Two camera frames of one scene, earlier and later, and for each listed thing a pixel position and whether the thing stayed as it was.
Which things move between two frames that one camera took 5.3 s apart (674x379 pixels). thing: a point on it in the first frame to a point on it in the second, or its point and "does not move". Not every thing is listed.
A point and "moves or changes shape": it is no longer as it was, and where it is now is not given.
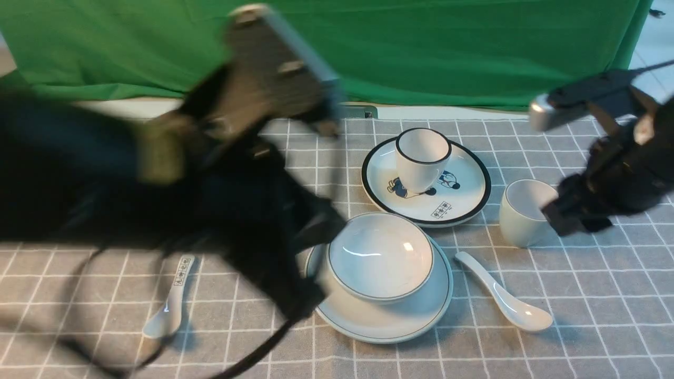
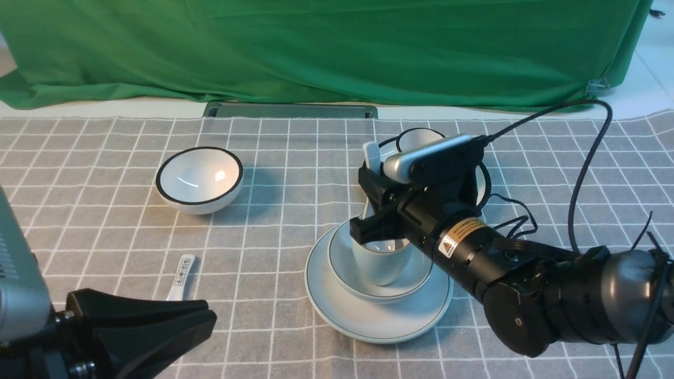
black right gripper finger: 568,216 to 392,224
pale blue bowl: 380,258 does not move
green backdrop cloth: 382,52 does not move
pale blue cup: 523,222 to 384,262
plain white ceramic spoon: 520,313 moves or changes shape
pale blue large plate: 386,323 does not move
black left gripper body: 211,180 to 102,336
